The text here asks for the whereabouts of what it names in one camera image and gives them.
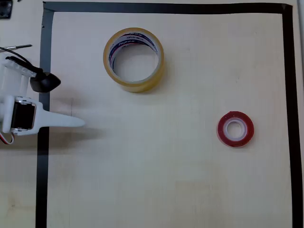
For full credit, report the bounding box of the red white black servo wire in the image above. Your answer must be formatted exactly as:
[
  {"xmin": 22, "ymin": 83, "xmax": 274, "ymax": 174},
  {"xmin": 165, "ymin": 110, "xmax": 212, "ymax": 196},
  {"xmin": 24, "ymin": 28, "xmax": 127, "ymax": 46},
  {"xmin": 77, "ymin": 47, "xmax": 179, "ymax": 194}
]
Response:
[{"xmin": 0, "ymin": 132, "xmax": 16, "ymax": 145}]

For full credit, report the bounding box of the large clear packing tape roll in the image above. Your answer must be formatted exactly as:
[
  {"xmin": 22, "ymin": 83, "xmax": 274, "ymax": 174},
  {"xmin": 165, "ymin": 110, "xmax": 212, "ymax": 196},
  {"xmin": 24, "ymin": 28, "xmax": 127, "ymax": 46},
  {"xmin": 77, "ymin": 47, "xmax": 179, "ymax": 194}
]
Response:
[{"xmin": 103, "ymin": 27, "xmax": 165, "ymax": 94}]

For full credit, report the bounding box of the black plastic object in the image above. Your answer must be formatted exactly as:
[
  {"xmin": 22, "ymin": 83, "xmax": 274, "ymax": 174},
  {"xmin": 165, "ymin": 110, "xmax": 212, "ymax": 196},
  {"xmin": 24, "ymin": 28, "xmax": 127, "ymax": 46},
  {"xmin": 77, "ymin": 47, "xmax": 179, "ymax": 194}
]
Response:
[{"xmin": 0, "ymin": 0, "xmax": 13, "ymax": 20}]

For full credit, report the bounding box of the small red tape roll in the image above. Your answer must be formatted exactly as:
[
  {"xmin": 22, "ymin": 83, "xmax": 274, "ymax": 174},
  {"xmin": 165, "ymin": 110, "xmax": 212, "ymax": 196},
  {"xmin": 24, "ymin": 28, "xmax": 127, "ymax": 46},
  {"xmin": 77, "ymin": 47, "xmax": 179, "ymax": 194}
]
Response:
[{"xmin": 216, "ymin": 110, "xmax": 255, "ymax": 149}]

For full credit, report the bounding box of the thin black camera cable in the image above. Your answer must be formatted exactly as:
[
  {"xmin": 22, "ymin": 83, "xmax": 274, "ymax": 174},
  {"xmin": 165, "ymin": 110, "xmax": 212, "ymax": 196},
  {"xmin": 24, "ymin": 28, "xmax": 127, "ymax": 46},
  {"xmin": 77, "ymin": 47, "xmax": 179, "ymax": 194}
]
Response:
[{"xmin": 0, "ymin": 46, "xmax": 45, "ymax": 76}]

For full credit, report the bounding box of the small metal screwdriver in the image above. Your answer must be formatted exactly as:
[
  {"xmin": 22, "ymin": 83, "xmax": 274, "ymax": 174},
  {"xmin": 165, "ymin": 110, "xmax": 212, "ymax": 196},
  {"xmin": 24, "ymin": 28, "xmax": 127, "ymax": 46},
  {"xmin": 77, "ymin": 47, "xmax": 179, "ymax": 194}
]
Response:
[{"xmin": 0, "ymin": 44, "xmax": 33, "ymax": 52}]

